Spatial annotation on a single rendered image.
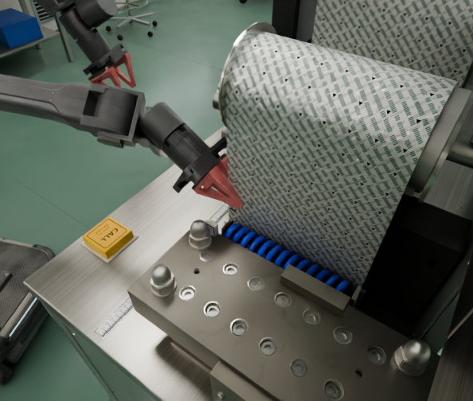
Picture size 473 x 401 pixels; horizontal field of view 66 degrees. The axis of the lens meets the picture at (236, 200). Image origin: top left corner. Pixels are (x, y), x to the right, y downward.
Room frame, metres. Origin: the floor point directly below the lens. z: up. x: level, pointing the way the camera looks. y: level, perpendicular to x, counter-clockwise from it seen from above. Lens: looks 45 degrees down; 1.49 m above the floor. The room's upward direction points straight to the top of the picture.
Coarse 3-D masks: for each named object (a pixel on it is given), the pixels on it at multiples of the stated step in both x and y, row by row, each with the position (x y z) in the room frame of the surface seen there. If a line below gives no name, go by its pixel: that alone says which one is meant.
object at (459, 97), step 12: (456, 96) 0.33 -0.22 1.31; (468, 96) 0.33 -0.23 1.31; (444, 108) 0.32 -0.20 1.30; (456, 108) 0.31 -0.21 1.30; (444, 120) 0.30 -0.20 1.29; (456, 120) 0.30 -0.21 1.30; (432, 132) 0.30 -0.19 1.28; (444, 132) 0.30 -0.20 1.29; (432, 144) 0.29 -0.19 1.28; (444, 144) 0.29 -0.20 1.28; (420, 156) 0.29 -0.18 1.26; (432, 156) 0.29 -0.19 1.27; (420, 168) 0.29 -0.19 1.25; (432, 168) 0.28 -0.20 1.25; (420, 180) 0.29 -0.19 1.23
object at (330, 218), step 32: (256, 160) 0.39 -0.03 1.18; (288, 160) 0.36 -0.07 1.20; (256, 192) 0.39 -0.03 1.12; (288, 192) 0.36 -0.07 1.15; (320, 192) 0.34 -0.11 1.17; (352, 192) 0.31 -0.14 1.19; (256, 224) 0.39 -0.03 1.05; (288, 224) 0.36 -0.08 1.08; (320, 224) 0.33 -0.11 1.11; (352, 224) 0.31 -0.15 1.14; (384, 224) 0.29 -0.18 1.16; (320, 256) 0.32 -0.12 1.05; (352, 256) 0.30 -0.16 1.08
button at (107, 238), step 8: (104, 224) 0.50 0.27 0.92; (112, 224) 0.50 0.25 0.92; (120, 224) 0.50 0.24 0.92; (88, 232) 0.48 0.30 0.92; (96, 232) 0.48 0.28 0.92; (104, 232) 0.48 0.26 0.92; (112, 232) 0.48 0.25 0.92; (120, 232) 0.48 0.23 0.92; (128, 232) 0.48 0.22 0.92; (88, 240) 0.46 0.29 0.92; (96, 240) 0.46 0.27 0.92; (104, 240) 0.46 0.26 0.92; (112, 240) 0.46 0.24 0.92; (120, 240) 0.46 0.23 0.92; (128, 240) 0.47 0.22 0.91; (96, 248) 0.44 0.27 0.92; (104, 248) 0.44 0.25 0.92; (112, 248) 0.44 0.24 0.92; (120, 248) 0.45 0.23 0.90; (104, 256) 0.43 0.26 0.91
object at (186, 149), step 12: (192, 132) 0.48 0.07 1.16; (168, 144) 0.46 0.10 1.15; (180, 144) 0.45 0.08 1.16; (192, 144) 0.45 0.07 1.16; (204, 144) 0.46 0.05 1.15; (216, 144) 0.46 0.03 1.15; (168, 156) 0.45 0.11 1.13; (180, 156) 0.44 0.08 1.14; (192, 156) 0.44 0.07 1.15; (204, 156) 0.44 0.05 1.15; (180, 168) 0.44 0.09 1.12; (180, 180) 0.41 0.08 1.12
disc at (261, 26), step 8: (256, 24) 0.48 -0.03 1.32; (264, 24) 0.49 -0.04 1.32; (248, 32) 0.46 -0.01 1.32; (256, 32) 0.48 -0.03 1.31; (272, 32) 0.51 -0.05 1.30; (240, 40) 0.45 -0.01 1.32; (232, 48) 0.44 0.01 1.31; (240, 48) 0.45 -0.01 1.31; (232, 56) 0.43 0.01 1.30; (232, 64) 0.43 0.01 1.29; (224, 72) 0.42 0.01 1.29; (224, 80) 0.42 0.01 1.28; (224, 88) 0.42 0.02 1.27; (224, 96) 0.42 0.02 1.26; (224, 104) 0.42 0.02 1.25; (224, 112) 0.42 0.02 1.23; (224, 120) 0.42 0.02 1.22
